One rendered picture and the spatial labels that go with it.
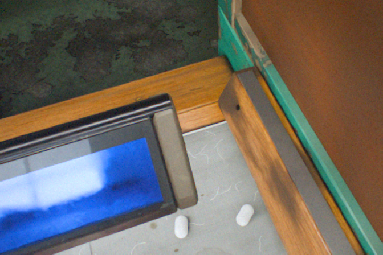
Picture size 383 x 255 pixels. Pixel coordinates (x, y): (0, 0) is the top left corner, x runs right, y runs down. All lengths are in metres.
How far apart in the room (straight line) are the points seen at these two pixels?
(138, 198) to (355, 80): 0.23
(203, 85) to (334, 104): 0.29
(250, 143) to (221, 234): 0.13
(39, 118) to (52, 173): 0.47
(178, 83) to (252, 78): 0.17
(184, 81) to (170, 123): 0.46
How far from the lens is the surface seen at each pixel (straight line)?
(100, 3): 2.12
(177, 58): 1.79
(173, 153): 0.26
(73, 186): 0.26
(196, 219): 0.61
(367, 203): 0.48
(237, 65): 0.70
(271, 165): 0.53
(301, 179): 0.51
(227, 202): 0.62
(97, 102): 0.71
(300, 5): 0.48
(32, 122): 0.72
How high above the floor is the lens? 1.31
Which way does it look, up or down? 54 degrees down
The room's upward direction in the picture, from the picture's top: 6 degrees counter-clockwise
